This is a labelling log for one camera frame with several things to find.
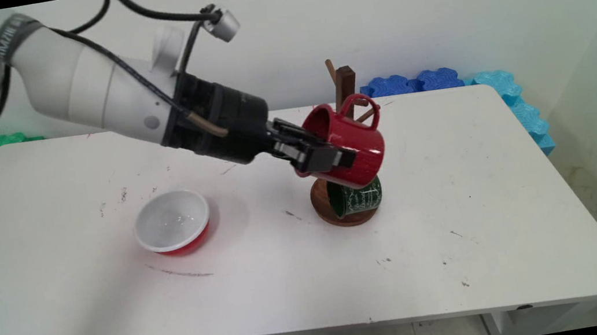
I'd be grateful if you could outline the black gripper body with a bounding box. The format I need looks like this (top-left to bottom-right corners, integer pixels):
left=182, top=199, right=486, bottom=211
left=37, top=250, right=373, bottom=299
left=153, top=61, right=284, bottom=176

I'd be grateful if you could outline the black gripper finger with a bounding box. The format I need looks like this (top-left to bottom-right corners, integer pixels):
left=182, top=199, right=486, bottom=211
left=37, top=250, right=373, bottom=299
left=267, top=112, right=326, bottom=152
left=272, top=132, right=360, bottom=182

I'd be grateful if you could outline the red ceramic mug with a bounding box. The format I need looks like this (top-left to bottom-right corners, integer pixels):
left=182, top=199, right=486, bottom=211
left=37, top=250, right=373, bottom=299
left=285, top=90, right=392, bottom=198

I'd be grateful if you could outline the green mug with white print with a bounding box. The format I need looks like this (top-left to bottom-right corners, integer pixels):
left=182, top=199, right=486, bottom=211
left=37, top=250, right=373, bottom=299
left=326, top=174, right=386, bottom=220

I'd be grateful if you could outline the brown wooden mug tree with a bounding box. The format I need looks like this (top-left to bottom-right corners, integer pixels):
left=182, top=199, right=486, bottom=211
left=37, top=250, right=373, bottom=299
left=293, top=53, right=398, bottom=231

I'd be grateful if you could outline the dark blue foam tile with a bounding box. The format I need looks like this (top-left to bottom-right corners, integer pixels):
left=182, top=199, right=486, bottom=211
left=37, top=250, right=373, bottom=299
left=358, top=71, right=422, bottom=102
left=417, top=64, right=466, bottom=94

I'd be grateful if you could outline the red bowl with white inside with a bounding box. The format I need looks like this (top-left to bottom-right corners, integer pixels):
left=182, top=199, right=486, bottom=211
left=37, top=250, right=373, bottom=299
left=129, top=185, right=216, bottom=262

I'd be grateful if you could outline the light blue foam tile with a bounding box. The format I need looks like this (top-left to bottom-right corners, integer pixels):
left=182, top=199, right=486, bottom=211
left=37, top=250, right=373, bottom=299
left=532, top=131, right=558, bottom=158
left=507, top=97, right=552, bottom=143
left=463, top=67, right=525, bottom=112

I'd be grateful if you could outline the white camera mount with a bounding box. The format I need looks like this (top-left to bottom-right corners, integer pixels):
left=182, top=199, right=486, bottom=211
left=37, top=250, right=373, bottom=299
left=146, top=21, right=193, bottom=79

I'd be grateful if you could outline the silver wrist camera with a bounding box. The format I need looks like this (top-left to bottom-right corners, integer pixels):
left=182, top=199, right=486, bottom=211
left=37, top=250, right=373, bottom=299
left=200, top=2, right=244, bottom=46

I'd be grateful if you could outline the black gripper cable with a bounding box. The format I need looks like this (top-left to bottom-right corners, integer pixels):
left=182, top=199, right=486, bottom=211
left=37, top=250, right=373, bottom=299
left=0, top=5, right=231, bottom=170

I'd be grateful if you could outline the black camera cable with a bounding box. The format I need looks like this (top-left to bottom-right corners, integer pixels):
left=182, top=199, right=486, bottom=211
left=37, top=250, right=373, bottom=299
left=65, top=0, right=223, bottom=42

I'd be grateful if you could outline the grey cable strap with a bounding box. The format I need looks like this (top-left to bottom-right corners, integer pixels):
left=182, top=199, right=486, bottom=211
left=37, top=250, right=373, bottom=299
left=0, top=11, right=48, bottom=65

